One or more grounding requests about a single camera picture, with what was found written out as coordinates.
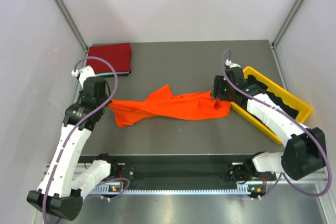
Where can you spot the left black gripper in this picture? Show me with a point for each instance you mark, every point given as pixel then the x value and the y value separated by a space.
pixel 106 97

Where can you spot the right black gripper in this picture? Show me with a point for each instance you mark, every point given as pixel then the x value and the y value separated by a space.
pixel 217 93

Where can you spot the orange t shirt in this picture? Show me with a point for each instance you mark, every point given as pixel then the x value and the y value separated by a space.
pixel 195 106

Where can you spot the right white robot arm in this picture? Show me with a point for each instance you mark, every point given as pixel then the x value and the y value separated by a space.
pixel 302 155

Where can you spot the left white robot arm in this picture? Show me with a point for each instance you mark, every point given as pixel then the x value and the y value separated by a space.
pixel 61 194

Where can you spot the folded teal t shirt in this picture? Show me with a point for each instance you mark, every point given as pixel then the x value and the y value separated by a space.
pixel 111 74

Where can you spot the yellow plastic bin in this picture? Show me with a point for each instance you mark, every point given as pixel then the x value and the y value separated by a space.
pixel 304 110

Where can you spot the folded red t shirt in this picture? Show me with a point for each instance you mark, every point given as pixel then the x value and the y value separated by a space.
pixel 117 55

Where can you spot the black t shirt in bin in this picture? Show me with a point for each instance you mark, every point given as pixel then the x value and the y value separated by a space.
pixel 275 99

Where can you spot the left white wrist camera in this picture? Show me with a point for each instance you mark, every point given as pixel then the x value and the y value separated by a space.
pixel 82 74

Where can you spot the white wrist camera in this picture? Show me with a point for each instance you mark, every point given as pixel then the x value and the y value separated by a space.
pixel 82 74
pixel 230 64

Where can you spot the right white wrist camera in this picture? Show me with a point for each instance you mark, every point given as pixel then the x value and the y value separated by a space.
pixel 230 64

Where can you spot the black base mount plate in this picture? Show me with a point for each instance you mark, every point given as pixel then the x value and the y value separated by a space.
pixel 181 172

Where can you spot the left aluminium frame post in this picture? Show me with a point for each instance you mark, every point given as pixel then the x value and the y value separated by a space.
pixel 71 23

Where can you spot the aluminium frame post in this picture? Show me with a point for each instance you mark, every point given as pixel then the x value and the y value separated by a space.
pixel 287 22
pixel 71 23

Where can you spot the right aluminium frame post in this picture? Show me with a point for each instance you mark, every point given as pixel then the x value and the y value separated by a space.
pixel 287 22

